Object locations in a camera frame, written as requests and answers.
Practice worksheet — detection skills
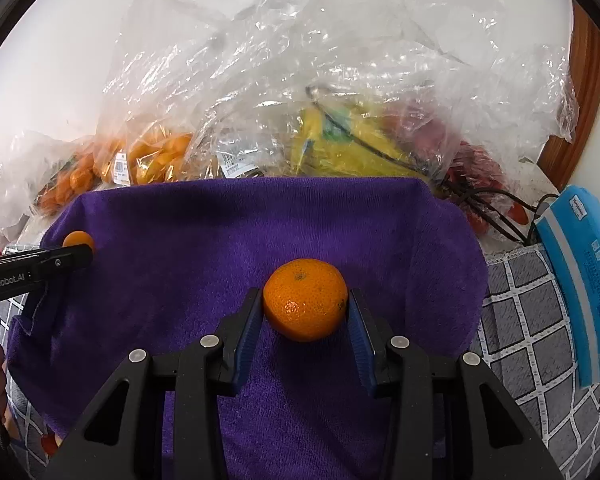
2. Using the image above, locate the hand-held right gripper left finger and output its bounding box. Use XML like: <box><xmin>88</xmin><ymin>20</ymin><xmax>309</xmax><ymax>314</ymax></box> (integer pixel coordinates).
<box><xmin>42</xmin><ymin>287</ymin><xmax>266</xmax><ymax>480</ymax></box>

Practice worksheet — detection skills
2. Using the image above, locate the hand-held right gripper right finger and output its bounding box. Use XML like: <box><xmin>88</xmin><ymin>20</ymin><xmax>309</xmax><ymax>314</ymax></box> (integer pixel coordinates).
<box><xmin>347</xmin><ymin>287</ymin><xmax>566</xmax><ymax>480</ymax></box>

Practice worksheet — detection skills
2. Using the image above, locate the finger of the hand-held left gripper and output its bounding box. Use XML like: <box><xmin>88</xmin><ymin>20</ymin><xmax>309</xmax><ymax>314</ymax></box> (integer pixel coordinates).
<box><xmin>32</xmin><ymin>243</ymin><xmax>95</xmax><ymax>283</ymax></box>

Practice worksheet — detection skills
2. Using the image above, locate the mandarin orange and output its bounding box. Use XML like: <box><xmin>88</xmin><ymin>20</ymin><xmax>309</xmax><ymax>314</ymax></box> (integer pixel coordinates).
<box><xmin>62</xmin><ymin>230</ymin><xmax>97</xmax><ymax>256</ymax></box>
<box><xmin>262</xmin><ymin>258</ymin><xmax>348</xmax><ymax>343</ymax></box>

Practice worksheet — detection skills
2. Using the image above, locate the bag of small oranges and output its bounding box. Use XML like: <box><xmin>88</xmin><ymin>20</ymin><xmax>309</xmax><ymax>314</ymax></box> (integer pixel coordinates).
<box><xmin>97</xmin><ymin>130</ymin><xmax>196</xmax><ymax>186</ymax></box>
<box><xmin>32</xmin><ymin>152</ymin><xmax>98</xmax><ymax>216</ymax></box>

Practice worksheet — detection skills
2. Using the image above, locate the white plastic bag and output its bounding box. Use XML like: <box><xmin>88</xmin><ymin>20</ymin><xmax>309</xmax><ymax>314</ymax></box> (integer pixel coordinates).
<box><xmin>0</xmin><ymin>130</ymin><xmax>101</xmax><ymax>241</ymax></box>

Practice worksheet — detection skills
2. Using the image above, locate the purple towel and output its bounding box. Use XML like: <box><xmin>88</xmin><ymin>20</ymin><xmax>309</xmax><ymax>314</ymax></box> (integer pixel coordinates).
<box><xmin>5</xmin><ymin>176</ymin><xmax>490</xmax><ymax>480</ymax></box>

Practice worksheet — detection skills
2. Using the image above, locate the grey checked blanket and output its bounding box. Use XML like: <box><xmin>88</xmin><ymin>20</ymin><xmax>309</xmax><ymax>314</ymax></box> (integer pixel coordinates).
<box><xmin>0</xmin><ymin>242</ymin><xmax>600</xmax><ymax>480</ymax></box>

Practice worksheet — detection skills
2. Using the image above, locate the yellow package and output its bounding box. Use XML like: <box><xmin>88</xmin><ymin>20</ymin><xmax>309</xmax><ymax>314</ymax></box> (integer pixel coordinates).
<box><xmin>290</xmin><ymin>105</ymin><xmax>431</xmax><ymax>178</ymax></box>

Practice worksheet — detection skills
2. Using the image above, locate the red packaged item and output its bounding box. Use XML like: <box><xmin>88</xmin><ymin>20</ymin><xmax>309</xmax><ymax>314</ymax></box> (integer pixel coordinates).
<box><xmin>420</xmin><ymin>110</ymin><xmax>528</xmax><ymax>233</ymax></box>

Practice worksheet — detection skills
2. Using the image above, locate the blue tissue pack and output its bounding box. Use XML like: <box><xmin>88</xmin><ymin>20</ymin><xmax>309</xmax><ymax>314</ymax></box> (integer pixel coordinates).
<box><xmin>535</xmin><ymin>185</ymin><xmax>600</xmax><ymax>388</ymax></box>

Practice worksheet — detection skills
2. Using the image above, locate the large clear plastic bag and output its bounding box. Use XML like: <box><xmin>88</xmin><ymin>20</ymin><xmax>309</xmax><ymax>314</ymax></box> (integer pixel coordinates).
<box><xmin>97</xmin><ymin>0</ymin><xmax>578</xmax><ymax>196</ymax></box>

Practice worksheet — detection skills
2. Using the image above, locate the thin black cable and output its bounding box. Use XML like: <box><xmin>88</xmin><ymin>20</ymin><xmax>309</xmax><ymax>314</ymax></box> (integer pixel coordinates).
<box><xmin>305</xmin><ymin>85</ymin><xmax>561</xmax><ymax>248</ymax></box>

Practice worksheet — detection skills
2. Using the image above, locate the wooden door frame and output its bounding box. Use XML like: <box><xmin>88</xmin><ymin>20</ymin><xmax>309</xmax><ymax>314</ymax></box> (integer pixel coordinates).
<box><xmin>537</xmin><ymin>0</ymin><xmax>600</xmax><ymax>193</ymax></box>

